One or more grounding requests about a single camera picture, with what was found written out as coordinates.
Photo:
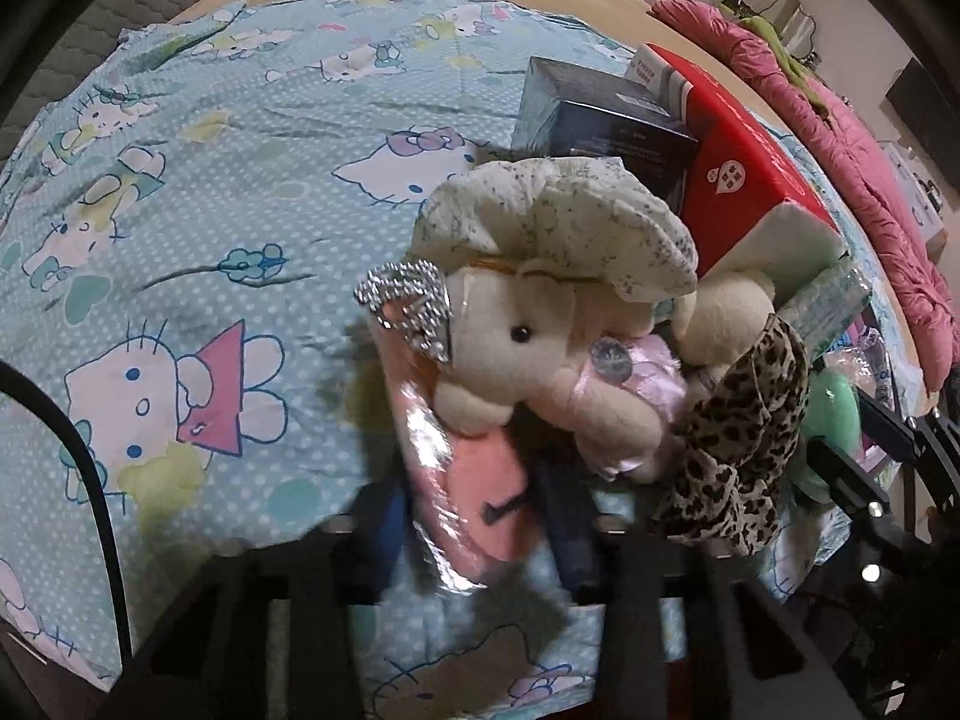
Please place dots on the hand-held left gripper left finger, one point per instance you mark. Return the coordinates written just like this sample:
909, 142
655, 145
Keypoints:
384, 536

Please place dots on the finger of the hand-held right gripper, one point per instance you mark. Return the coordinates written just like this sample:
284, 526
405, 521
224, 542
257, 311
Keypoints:
840, 476
907, 427

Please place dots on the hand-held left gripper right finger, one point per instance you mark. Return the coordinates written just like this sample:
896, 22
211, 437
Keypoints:
570, 540

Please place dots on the pink towel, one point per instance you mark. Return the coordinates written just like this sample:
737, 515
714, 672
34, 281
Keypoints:
472, 495

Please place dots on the green tissue pack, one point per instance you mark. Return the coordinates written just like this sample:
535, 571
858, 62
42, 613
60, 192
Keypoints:
825, 300

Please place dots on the cream plush bear with crown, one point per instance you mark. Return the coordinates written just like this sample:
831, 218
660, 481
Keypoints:
495, 360

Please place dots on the white speckled cloth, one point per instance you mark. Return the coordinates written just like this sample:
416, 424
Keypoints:
570, 225

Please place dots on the mint green soft toy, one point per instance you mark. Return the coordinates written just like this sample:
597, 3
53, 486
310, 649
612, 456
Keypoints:
832, 405

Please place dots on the clear plastic packet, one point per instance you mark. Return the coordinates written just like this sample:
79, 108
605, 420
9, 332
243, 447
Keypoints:
862, 360

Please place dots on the leopard print plush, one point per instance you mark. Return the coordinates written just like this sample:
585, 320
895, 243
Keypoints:
735, 450

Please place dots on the small cream plush bear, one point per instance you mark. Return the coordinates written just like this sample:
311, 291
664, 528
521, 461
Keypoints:
727, 322

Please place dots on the pink quilt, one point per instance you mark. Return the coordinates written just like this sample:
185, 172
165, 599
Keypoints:
862, 187

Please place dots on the red tissue box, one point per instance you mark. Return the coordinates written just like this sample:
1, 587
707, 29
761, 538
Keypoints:
750, 157

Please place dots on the cartoon cat printed bedsheet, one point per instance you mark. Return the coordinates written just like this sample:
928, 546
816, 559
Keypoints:
225, 240

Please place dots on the black box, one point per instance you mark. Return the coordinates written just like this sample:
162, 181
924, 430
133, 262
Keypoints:
637, 150

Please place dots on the green cloth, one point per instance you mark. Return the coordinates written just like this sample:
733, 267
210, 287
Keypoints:
772, 37

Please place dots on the navy blue box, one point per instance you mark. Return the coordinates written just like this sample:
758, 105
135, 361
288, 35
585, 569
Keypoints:
577, 90

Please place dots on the black wall television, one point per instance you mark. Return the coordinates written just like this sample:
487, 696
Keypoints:
926, 109

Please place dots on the wavy wall mirror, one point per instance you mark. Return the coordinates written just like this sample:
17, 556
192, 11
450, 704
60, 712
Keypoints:
795, 15

